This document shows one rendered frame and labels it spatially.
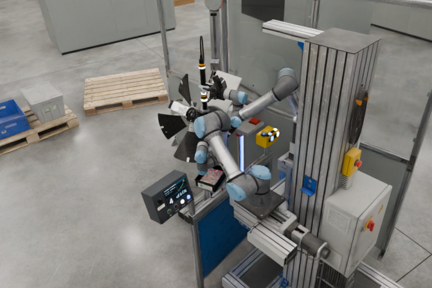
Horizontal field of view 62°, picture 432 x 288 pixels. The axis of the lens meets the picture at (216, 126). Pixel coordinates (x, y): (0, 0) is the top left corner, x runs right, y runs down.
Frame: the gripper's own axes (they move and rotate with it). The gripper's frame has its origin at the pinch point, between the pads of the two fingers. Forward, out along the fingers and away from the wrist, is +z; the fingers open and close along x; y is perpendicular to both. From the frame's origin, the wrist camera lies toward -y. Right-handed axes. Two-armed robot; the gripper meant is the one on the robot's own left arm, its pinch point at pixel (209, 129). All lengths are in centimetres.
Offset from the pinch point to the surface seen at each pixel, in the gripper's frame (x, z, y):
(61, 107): 63, 182, 232
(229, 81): -13, 49, -13
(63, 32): 33, 447, 344
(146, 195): -9, -76, 26
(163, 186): -9, -69, 17
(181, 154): 18.0, -4.1, 23.7
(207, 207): 35, -44, 2
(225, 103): 0.3, 36.6, -9.7
